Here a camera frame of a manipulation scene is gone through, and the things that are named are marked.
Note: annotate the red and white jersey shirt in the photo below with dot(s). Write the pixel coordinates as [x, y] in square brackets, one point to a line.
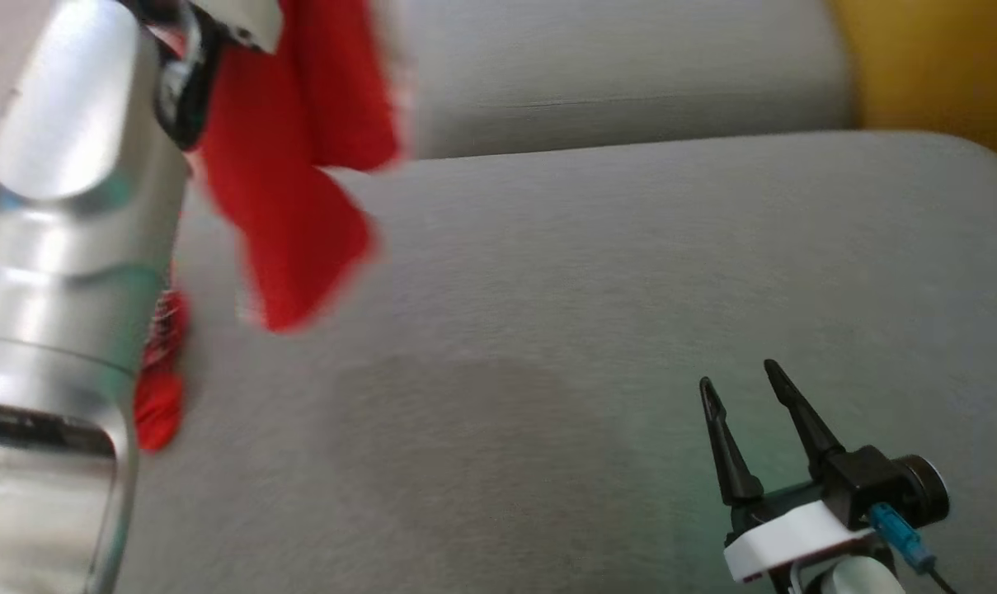
[292, 165]

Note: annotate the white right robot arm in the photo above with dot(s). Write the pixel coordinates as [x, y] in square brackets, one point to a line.
[857, 579]

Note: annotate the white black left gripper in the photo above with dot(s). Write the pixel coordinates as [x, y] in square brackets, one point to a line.
[186, 91]

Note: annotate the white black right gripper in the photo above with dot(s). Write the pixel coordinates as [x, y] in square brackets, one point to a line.
[853, 487]

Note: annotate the grey fabric sofa seat cushion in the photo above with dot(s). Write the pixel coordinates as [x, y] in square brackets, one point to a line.
[597, 330]

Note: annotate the grey fabric sofa back cushion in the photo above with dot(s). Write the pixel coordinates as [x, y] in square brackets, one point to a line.
[613, 66]

